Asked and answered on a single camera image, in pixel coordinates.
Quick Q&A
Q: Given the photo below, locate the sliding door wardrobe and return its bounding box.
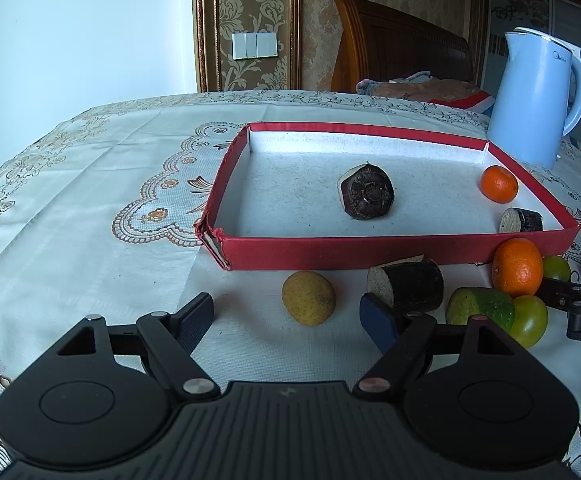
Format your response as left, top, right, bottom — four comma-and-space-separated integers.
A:
485, 0, 581, 151

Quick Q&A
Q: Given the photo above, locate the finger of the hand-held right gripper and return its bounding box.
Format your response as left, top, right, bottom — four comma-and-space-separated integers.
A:
537, 277, 581, 314

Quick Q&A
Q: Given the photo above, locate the orange mandarin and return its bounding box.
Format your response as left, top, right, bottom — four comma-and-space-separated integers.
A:
491, 237, 544, 298
480, 165, 519, 204

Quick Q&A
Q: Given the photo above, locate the embroidered white tablecloth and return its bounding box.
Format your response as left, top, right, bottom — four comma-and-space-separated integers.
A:
0, 90, 581, 480

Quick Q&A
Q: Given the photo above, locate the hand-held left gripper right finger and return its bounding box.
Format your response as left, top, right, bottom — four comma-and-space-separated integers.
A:
353, 292, 526, 404

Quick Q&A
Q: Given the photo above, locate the yellow-brown round fruit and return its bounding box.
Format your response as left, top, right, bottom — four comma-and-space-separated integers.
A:
281, 270, 336, 327

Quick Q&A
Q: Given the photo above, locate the bedding pile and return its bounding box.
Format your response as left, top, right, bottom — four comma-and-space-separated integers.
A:
355, 72, 496, 113

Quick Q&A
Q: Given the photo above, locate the wooden bed headboard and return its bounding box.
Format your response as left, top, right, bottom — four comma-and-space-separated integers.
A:
330, 0, 476, 95

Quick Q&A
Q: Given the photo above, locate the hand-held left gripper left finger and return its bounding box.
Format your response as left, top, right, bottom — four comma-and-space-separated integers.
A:
45, 292, 221, 402

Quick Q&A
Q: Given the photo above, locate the light blue electric kettle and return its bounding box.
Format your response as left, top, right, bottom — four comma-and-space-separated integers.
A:
486, 26, 581, 171

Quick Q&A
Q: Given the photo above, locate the green tomato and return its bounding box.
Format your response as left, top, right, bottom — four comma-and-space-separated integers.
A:
541, 255, 572, 282
509, 295, 549, 350

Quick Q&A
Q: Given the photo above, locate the red cardboard tray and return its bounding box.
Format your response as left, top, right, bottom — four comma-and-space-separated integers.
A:
194, 121, 581, 272

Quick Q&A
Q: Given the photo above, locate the white wall switch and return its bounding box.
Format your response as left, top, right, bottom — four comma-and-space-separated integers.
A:
232, 30, 280, 60

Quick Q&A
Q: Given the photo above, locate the green cucumber piece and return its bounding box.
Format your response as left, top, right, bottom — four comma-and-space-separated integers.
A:
445, 286, 516, 332

